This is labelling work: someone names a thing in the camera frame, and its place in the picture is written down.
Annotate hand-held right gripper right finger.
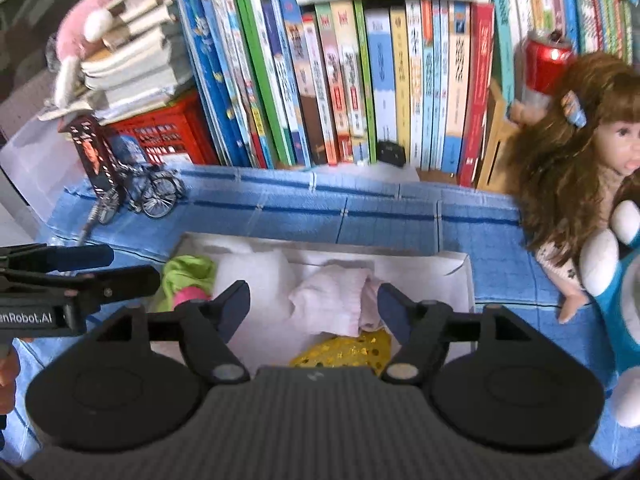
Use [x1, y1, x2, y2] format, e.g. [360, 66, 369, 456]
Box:
[378, 283, 522, 382]

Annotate red drink can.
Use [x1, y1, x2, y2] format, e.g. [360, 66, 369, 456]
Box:
[520, 30, 577, 109]

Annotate brown-haired doll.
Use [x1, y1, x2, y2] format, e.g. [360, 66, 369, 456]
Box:
[505, 50, 640, 325]

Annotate dark printed box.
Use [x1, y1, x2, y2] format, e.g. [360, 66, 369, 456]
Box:
[59, 115, 124, 197]

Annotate black toy bicycle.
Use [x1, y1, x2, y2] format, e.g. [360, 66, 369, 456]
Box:
[92, 162, 187, 225]

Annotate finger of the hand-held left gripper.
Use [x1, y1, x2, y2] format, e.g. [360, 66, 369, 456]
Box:
[0, 244, 115, 274]
[0, 265, 162, 317]

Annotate blue checked tablecloth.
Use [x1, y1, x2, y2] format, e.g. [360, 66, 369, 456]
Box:
[0, 162, 622, 461]

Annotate small black object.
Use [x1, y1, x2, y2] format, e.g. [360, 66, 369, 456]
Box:
[376, 140, 406, 166]

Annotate pale pink knitted sock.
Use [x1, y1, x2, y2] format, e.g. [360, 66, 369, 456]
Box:
[289, 265, 386, 337]

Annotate row of upright books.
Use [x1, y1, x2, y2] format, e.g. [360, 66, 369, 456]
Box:
[172, 0, 640, 189]

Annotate stack of worn books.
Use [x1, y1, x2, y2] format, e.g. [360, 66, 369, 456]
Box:
[37, 0, 195, 124]

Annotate wooden bookend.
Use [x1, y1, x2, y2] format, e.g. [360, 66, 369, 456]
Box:
[472, 77, 524, 194]

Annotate small blue cat plush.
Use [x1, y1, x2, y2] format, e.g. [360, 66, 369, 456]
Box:
[580, 200, 640, 429]

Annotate red plastic crate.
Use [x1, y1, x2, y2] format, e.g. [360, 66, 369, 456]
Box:
[102, 89, 222, 167]

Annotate white shallow cardboard box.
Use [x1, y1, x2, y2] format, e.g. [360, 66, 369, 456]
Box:
[150, 231, 475, 377]

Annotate person's left hand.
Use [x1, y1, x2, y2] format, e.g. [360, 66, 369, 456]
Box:
[0, 349, 22, 414]

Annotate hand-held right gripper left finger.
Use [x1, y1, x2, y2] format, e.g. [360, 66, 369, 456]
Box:
[107, 281, 251, 385]

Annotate yellow sequin bow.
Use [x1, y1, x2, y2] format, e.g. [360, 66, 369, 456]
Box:
[289, 329, 393, 369]

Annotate white sock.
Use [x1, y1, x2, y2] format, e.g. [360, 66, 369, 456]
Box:
[212, 249, 297, 357]

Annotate blue round ornament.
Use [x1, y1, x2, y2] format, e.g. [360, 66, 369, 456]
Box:
[112, 134, 151, 165]

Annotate green and pink plush toy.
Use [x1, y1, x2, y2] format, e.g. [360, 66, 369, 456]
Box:
[152, 255, 217, 314]

